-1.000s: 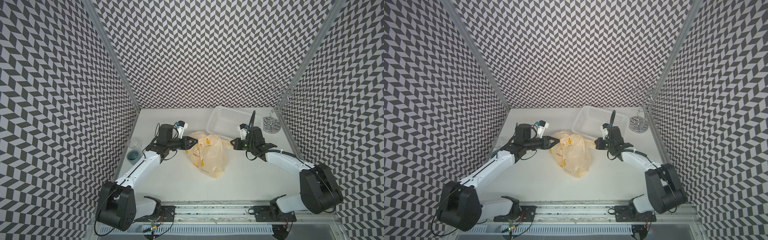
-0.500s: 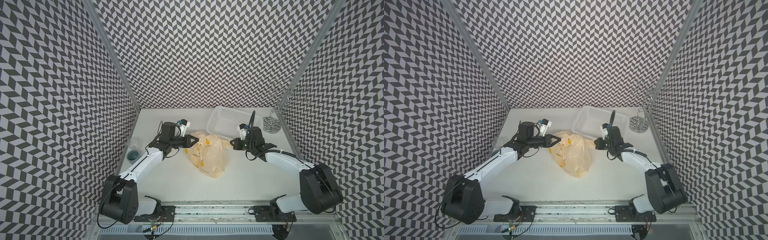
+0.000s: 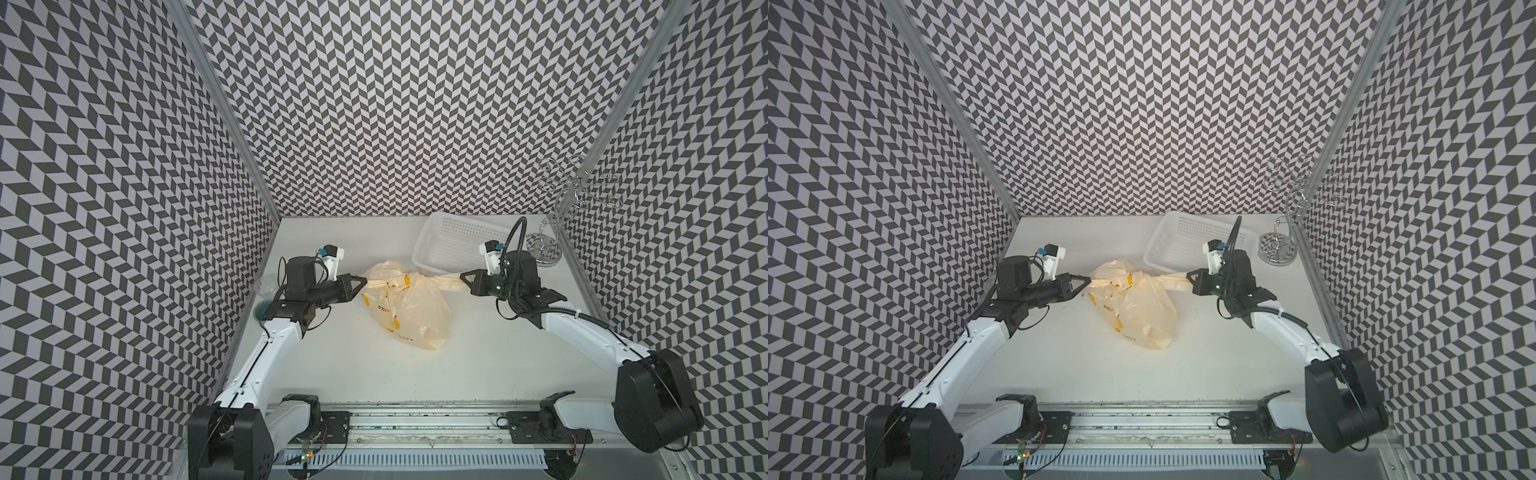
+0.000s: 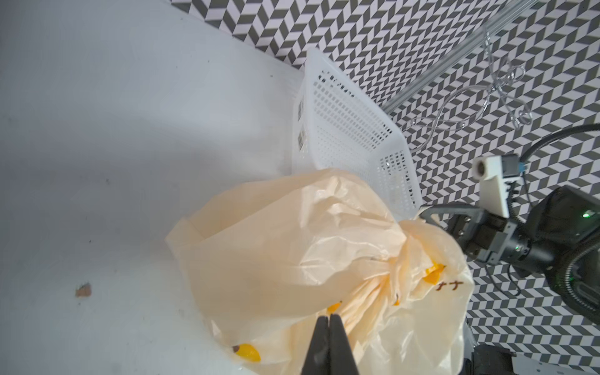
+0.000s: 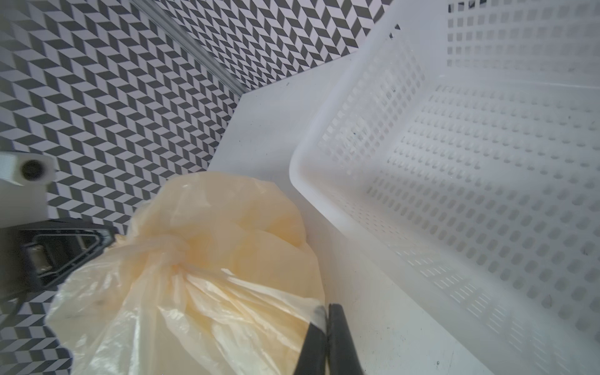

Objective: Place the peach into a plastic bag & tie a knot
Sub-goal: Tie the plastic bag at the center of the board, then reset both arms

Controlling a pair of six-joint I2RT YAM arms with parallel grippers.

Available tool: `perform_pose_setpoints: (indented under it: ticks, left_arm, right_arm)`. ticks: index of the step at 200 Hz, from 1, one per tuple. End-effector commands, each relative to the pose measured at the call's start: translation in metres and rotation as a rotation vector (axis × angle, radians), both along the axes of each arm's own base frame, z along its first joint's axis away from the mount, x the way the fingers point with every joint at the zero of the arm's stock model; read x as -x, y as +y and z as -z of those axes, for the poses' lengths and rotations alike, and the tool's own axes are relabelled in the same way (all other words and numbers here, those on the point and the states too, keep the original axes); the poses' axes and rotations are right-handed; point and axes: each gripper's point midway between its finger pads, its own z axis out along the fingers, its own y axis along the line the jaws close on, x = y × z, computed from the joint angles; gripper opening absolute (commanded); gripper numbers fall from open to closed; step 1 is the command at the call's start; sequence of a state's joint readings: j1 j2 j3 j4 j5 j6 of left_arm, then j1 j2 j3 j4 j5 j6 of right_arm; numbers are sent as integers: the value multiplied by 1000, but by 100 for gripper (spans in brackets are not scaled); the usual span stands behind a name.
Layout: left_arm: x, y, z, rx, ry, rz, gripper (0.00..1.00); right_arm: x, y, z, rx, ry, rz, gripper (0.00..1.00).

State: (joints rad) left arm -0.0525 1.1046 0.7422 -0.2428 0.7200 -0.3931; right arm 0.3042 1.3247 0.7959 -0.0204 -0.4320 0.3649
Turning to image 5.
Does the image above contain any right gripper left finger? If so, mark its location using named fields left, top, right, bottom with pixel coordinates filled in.
left=293, top=306, right=328, bottom=375

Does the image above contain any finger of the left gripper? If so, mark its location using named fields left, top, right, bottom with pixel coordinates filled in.
left=18, top=220, right=117, bottom=291

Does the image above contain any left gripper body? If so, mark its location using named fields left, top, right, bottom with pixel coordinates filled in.
left=1, top=227, right=31, bottom=303

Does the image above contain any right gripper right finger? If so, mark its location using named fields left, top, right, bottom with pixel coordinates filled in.
left=327, top=304, right=364, bottom=375

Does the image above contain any white plastic basket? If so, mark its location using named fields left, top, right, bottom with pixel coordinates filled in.
left=290, top=1, right=599, bottom=374

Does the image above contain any banana print plastic bag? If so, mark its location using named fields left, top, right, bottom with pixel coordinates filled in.
left=45, top=172, right=326, bottom=374

